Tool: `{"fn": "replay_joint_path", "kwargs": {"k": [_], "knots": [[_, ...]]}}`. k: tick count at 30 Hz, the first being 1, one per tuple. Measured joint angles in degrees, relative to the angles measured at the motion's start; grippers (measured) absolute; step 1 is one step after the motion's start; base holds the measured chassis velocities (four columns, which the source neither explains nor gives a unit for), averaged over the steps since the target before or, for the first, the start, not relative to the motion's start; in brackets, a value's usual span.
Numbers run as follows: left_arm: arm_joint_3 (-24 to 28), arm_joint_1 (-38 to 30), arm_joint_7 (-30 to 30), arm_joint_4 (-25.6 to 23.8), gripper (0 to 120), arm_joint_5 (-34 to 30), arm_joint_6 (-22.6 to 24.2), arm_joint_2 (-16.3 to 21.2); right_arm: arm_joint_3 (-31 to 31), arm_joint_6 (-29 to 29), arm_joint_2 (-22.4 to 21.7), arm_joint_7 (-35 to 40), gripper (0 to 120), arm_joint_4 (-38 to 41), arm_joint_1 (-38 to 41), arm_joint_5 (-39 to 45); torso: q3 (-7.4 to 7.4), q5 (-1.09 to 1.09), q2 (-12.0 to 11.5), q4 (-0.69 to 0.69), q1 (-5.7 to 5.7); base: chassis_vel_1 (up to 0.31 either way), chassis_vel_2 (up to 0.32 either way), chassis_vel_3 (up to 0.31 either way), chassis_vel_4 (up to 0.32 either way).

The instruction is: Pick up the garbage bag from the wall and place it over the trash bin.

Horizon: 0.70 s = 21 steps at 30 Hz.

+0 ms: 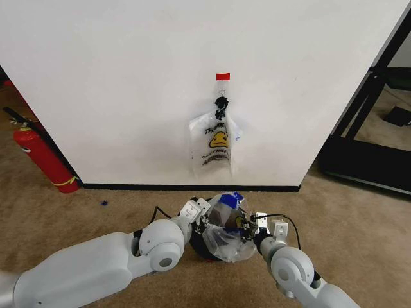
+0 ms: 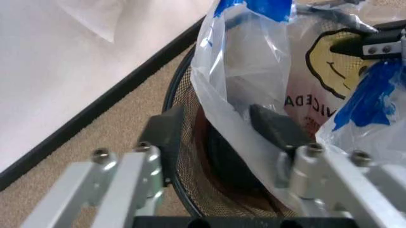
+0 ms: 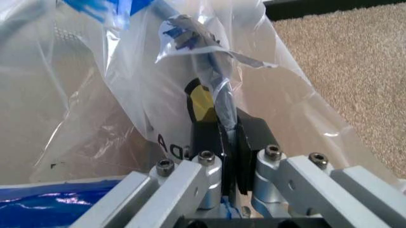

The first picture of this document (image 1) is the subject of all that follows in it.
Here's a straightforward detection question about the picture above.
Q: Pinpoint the clear bag with blue print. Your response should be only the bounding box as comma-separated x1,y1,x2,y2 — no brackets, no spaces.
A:
201,191,258,264

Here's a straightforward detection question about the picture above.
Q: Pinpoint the black round trash bin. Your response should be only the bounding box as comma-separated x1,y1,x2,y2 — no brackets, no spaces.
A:
188,195,258,263

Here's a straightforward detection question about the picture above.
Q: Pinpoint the clear duck print garbage bag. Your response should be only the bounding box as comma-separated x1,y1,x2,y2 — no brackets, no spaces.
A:
187,80,242,179

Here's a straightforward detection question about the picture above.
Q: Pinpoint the red fire extinguisher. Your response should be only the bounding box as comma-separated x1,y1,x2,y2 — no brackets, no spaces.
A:
3,107,80,194

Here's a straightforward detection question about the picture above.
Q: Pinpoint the flat black floor object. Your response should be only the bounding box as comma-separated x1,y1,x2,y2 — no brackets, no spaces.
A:
383,105,411,128

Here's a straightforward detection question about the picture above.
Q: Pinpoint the dark green mat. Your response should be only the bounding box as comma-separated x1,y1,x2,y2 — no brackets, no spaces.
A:
386,66,411,92

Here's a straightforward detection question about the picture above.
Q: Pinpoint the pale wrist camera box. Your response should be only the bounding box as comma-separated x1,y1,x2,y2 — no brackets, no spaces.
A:
254,211,268,230

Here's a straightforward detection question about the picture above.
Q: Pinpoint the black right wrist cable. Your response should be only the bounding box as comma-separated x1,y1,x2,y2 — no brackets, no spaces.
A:
265,214,302,250

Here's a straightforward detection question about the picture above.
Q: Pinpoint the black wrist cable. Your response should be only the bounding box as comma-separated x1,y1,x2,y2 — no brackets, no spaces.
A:
265,214,302,250
150,206,180,226

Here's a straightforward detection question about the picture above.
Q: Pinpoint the black wall baseboard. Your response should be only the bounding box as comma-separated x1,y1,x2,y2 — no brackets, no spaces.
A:
80,182,303,193

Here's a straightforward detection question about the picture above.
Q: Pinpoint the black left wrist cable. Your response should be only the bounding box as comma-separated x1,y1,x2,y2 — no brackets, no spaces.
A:
150,206,180,226

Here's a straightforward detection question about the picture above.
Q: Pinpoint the black metal frame stand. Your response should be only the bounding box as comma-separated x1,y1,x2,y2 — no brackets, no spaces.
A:
315,40,411,202

